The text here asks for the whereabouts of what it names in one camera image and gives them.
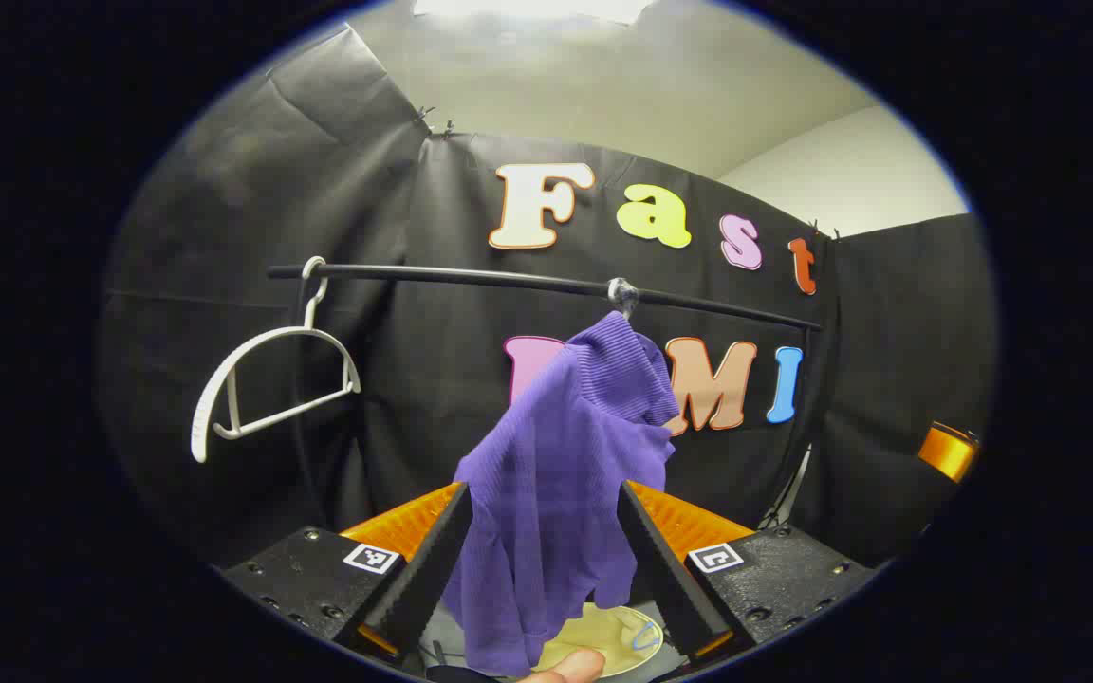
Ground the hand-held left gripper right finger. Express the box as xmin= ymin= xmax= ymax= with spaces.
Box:
xmin=616 ymin=479 xmax=881 ymax=665

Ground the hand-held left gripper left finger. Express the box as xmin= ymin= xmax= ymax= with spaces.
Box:
xmin=217 ymin=481 xmax=473 ymax=673

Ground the cream laundry hamper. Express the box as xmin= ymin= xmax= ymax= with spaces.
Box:
xmin=532 ymin=602 xmax=666 ymax=679

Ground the purple knit sweater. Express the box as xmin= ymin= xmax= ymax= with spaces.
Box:
xmin=440 ymin=311 xmax=682 ymax=679

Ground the empty white clothes hanger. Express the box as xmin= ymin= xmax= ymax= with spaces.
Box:
xmin=190 ymin=256 xmax=362 ymax=464

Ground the black clothes rack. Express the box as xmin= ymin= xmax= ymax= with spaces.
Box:
xmin=267 ymin=263 xmax=827 ymax=532

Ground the ceiling light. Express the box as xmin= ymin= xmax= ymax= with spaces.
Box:
xmin=412 ymin=0 xmax=657 ymax=26

